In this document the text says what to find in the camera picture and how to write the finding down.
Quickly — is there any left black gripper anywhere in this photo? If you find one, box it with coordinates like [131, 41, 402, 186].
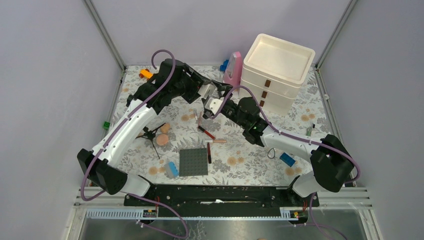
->
[170, 64, 211, 103]

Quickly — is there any white cosmetic box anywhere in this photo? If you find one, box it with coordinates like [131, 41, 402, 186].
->
[197, 83, 216, 99]

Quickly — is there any cream three-drawer organizer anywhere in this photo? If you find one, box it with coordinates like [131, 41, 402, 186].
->
[239, 33, 316, 116]

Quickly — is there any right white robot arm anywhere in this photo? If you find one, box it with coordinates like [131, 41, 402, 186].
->
[202, 96, 354, 206]

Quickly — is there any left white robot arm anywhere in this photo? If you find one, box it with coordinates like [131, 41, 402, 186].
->
[77, 58, 232, 206]

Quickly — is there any small peach makeup sponge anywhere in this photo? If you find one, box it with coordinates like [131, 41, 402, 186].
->
[159, 123, 171, 134]

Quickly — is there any round peach makeup sponge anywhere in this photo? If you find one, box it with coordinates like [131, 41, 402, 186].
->
[156, 133, 169, 146]

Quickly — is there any blue toy brick back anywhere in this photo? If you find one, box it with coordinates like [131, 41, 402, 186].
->
[219, 59, 229, 72]

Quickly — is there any thin pink stick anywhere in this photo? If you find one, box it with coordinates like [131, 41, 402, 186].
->
[197, 111, 203, 127]

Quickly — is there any small pink lip tube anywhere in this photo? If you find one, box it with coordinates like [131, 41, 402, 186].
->
[193, 109, 198, 120]

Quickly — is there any red black lip gloss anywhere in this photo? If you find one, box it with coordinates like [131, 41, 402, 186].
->
[197, 125, 216, 140]

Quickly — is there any dark red lipstick tube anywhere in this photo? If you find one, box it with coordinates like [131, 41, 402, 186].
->
[206, 142, 212, 164]

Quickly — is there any blue lego brick left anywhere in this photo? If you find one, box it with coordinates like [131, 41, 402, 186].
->
[279, 152, 296, 167]

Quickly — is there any green mascara tube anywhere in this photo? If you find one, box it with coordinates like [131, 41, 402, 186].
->
[306, 123, 315, 137]

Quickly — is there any grey lego baseplate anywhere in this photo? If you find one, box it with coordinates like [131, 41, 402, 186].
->
[179, 148, 208, 177]

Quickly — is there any orange toy car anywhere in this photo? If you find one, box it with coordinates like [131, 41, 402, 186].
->
[138, 68, 153, 80]

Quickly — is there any black mini tripod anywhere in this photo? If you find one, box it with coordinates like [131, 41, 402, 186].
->
[136, 123, 165, 159]

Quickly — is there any blue grey lego brick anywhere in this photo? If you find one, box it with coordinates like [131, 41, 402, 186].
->
[164, 161, 179, 179]

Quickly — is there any green clip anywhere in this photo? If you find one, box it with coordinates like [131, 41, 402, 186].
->
[102, 121, 110, 130]

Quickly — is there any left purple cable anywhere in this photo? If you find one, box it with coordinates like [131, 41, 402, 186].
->
[80, 49, 191, 240]

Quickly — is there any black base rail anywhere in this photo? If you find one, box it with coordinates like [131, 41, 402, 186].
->
[123, 184, 320, 218]

